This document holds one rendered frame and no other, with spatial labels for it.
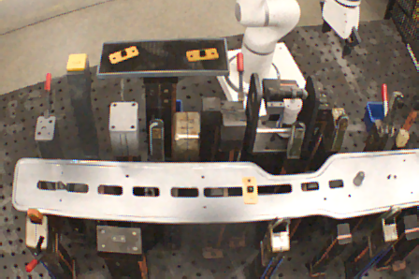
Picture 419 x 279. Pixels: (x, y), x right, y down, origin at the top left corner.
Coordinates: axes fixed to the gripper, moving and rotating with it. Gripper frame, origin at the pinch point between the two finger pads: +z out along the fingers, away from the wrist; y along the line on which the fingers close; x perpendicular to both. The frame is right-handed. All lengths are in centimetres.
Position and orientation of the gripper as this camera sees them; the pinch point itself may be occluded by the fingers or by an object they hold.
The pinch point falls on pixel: (336, 40)
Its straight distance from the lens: 124.9
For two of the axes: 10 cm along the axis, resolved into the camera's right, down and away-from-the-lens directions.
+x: 9.0, -3.3, 3.0
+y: 4.4, 7.2, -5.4
